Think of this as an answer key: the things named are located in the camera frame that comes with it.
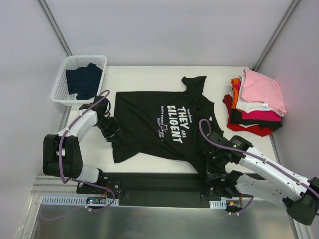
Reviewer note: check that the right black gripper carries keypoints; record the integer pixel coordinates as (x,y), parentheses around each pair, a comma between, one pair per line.
(213,177)

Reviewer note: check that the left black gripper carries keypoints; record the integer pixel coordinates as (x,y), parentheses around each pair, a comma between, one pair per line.
(114,133)

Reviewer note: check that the red t shirt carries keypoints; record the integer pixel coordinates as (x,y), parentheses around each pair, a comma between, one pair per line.
(255,129)

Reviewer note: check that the white plastic laundry basket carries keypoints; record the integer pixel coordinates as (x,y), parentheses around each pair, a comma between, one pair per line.
(60,94)

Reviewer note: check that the white t shirt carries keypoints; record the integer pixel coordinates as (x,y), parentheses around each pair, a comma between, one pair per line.
(265,105)

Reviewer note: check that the magenta t shirt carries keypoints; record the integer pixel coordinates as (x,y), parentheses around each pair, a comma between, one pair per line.
(255,111)

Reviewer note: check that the pink t shirt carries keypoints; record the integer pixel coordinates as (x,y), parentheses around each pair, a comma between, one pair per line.
(258,88)

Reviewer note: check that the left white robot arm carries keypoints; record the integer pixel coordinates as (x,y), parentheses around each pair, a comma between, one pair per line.
(61,151)

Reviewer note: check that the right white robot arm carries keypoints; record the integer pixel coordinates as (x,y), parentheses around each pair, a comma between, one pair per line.
(235,166)

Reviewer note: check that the navy blue t shirt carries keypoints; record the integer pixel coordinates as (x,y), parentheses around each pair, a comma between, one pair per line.
(84,81)

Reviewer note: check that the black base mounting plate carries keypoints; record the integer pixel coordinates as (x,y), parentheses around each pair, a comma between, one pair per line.
(160,189)

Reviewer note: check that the right white cable duct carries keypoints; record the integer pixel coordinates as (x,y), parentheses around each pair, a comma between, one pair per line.
(222,204)

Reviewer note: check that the white cable duct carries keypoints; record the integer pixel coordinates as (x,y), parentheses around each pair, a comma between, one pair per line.
(78,201)
(222,204)

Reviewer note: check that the aluminium frame rail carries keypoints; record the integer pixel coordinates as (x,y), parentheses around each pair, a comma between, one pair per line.
(54,185)

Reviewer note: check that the left white cable duct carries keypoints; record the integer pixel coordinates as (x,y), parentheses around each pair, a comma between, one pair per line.
(78,201)

